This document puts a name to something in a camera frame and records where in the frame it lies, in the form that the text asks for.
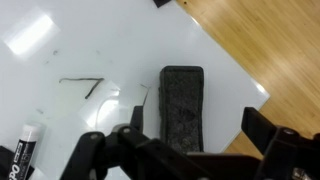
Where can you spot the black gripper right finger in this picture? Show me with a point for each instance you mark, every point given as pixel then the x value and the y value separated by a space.
pixel 258 129

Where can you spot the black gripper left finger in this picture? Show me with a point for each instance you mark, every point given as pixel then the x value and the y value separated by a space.
pixel 137 118

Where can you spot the black tape piece under marker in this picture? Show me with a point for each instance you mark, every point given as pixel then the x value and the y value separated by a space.
pixel 6 163

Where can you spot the white whiteboard sheet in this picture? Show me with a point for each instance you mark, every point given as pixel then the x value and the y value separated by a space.
pixel 75 66

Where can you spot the black tape piece right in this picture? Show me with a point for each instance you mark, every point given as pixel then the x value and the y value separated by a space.
pixel 160 3

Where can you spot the black white dry-erase marker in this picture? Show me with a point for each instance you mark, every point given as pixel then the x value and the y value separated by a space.
pixel 30 133

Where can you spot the black felt whiteboard eraser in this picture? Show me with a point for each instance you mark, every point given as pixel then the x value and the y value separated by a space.
pixel 181 104

